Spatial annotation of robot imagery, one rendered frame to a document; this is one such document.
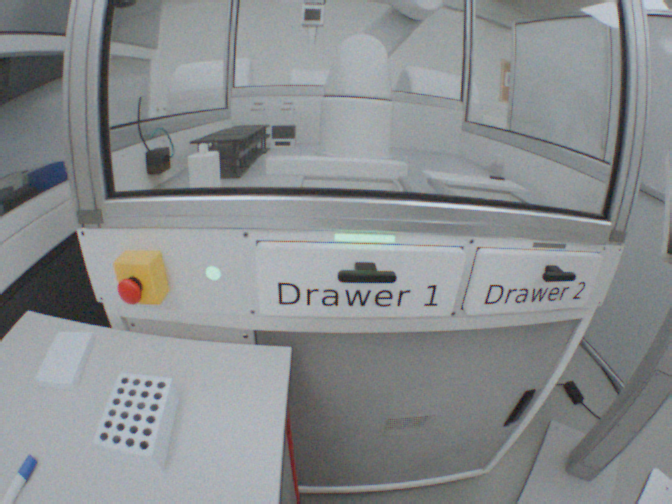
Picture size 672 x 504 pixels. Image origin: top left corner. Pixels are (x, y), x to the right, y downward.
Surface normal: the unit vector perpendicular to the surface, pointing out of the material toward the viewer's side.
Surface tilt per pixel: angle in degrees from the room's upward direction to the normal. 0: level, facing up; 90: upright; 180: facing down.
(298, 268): 90
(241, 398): 0
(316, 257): 90
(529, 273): 90
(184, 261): 90
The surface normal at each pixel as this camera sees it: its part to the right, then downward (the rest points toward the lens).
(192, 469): 0.04, -0.90
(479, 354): 0.04, 0.44
